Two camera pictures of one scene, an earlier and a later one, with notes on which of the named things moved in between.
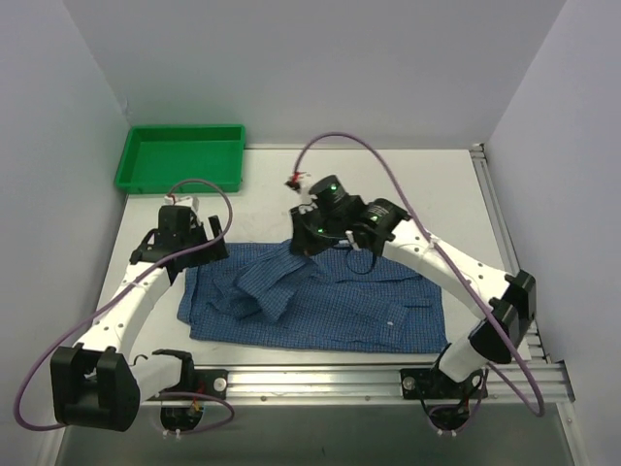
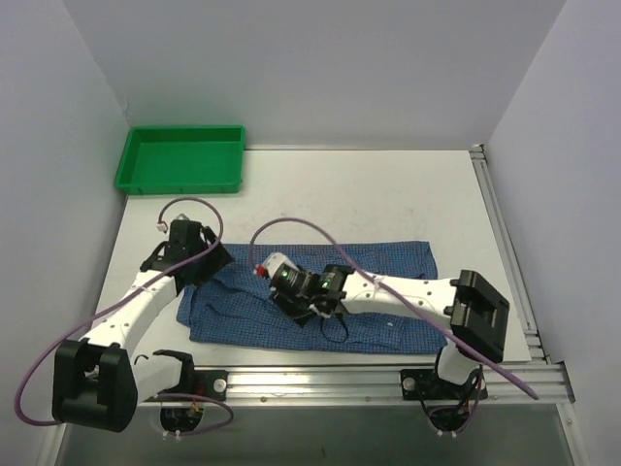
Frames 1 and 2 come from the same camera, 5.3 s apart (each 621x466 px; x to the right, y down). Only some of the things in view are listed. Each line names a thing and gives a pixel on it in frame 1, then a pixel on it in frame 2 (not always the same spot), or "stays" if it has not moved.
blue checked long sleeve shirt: [271, 295] stays
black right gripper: [301, 238] to [284, 298]
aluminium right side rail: [538, 349] stays
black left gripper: [189, 245] to [213, 257]
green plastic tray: [156, 157] stays
